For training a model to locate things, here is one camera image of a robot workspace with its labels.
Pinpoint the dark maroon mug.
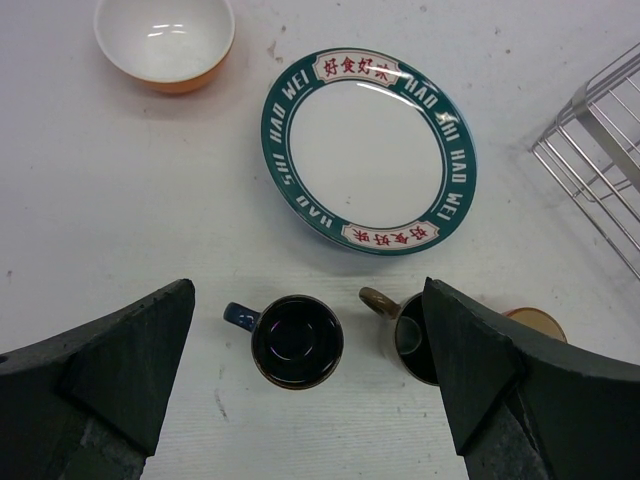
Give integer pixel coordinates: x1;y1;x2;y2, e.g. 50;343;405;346
358;287;439;386

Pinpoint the green rimmed printed plate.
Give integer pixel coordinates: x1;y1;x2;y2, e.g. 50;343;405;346
260;47;478;256

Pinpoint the dark blue mug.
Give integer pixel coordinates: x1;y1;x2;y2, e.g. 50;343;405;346
223;295;344;390

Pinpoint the metal wire dish rack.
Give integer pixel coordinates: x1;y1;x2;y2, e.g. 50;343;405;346
531;44;639;277

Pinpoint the orange bowl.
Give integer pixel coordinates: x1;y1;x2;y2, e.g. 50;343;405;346
93;0;236;95

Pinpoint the orange red mug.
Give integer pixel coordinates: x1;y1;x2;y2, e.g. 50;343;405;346
503;307;568;343

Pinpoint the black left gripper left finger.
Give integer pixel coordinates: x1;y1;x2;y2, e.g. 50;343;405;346
1;279;195;479

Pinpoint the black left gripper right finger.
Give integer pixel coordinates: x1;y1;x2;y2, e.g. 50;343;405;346
422;279;639;479

